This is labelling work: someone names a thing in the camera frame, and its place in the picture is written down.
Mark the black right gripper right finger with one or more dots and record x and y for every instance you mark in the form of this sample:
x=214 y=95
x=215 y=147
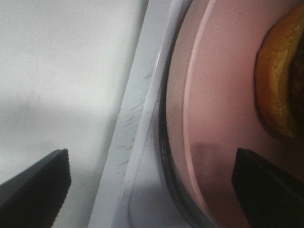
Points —
x=269 y=196

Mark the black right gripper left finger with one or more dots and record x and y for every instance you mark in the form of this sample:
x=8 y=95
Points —
x=34 y=197

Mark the pink round plate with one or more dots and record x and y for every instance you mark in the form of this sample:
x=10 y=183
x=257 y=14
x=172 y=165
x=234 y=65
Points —
x=210 y=104

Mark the burger with lettuce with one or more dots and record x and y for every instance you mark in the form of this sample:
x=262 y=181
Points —
x=273 y=73

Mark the glass microwave turntable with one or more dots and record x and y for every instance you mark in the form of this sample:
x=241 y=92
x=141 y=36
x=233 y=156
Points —
x=176 y=158

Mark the white microwave oven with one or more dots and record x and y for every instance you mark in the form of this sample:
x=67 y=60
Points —
x=138 y=186

